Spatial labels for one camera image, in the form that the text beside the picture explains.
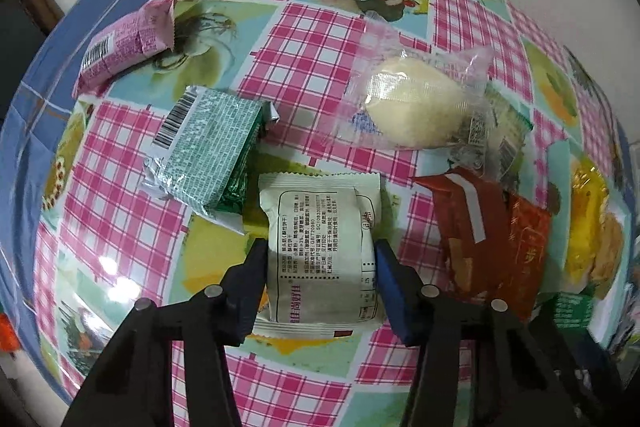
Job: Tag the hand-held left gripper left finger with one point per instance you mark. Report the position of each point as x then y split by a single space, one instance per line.
252 274

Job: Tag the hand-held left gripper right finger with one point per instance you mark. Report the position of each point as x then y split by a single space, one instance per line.
395 289

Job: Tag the cream snack packet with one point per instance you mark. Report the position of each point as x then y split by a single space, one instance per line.
320 252

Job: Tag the clear green-edged cracker packet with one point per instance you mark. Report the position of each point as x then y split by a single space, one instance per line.
505 132

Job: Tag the pink snack packet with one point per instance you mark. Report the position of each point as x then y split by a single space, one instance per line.
125 44

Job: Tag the dark red white-striped packet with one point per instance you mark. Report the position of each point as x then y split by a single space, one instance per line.
462 227

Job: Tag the green snack packet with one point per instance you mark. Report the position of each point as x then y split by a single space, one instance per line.
210 147

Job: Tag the orange-red snack packet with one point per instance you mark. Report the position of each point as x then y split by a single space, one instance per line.
527 252

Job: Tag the small green packet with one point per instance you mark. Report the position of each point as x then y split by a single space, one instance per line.
570 311

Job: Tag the clear-wrapped round white cake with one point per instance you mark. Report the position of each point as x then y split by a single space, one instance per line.
415 99

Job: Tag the yellow snack packet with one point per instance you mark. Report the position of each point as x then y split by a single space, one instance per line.
585 222

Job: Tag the clear-wrapped tan pastry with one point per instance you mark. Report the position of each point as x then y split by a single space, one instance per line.
612 252

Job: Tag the pink checked fruit-print tablecloth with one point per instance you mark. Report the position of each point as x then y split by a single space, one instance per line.
310 37

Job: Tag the orange object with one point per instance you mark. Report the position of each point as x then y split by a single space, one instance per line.
7 332

